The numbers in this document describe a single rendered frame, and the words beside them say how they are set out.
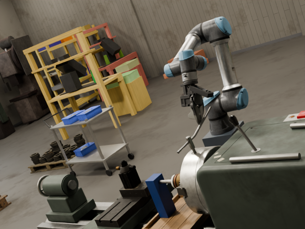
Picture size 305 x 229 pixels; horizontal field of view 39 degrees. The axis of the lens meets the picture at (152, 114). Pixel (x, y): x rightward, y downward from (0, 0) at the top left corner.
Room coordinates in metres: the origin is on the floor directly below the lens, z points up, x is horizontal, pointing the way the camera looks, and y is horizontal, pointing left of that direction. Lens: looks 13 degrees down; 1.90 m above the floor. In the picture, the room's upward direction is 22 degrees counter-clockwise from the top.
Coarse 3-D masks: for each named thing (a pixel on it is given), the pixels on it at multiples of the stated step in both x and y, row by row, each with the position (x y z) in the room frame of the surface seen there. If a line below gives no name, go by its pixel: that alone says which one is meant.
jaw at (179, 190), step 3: (180, 186) 1.86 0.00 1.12; (177, 189) 1.85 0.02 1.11; (180, 189) 1.84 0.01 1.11; (183, 189) 1.81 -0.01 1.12; (177, 192) 1.86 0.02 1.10; (180, 192) 1.84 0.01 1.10; (183, 192) 1.81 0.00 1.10; (186, 192) 1.80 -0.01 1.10; (183, 195) 1.82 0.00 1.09; (186, 195) 1.80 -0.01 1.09
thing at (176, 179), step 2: (176, 174) 2.02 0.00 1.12; (178, 174) 2.00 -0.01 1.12; (174, 176) 2.01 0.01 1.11; (176, 176) 2.00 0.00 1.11; (178, 176) 1.99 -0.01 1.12; (174, 178) 2.00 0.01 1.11; (176, 178) 2.00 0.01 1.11; (178, 178) 1.98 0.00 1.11; (172, 180) 2.00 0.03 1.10; (174, 180) 1.99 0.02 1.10; (176, 180) 1.98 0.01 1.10; (178, 180) 1.97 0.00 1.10; (172, 182) 2.00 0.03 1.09; (174, 182) 1.99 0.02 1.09; (176, 182) 1.98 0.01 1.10; (178, 182) 1.97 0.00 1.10; (174, 184) 1.99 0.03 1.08; (176, 184) 1.99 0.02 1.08; (174, 186) 2.00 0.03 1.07; (176, 186) 1.99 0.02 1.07; (176, 188) 2.00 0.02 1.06
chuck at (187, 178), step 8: (192, 152) 1.90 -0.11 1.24; (200, 152) 1.86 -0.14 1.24; (184, 160) 1.87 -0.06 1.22; (192, 160) 1.84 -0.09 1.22; (184, 168) 1.84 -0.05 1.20; (192, 168) 1.81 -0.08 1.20; (184, 176) 1.82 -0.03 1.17; (192, 176) 1.78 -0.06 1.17; (184, 184) 1.80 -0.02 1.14; (192, 184) 1.77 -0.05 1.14; (192, 192) 1.77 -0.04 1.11; (192, 200) 1.78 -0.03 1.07; (192, 208) 1.81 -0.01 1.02; (200, 208) 1.78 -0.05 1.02
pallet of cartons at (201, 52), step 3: (195, 51) 12.16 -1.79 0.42; (198, 51) 11.90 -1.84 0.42; (201, 51) 11.95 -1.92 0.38; (195, 54) 11.70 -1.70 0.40; (198, 54) 11.82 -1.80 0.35; (201, 54) 11.91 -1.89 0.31; (204, 54) 12.03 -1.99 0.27; (174, 57) 12.70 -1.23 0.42; (168, 60) 12.50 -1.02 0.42; (171, 60) 12.37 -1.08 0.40; (207, 60) 12.02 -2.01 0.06; (165, 75) 12.14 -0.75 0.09; (165, 78) 12.16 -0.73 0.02
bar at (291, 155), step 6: (246, 156) 1.51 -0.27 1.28; (252, 156) 1.49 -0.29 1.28; (258, 156) 1.48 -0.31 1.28; (264, 156) 1.46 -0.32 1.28; (270, 156) 1.44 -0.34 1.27; (276, 156) 1.42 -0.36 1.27; (282, 156) 1.41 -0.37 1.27; (288, 156) 1.39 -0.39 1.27; (294, 156) 1.38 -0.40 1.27; (300, 156) 1.38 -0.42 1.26; (234, 162) 1.55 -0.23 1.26
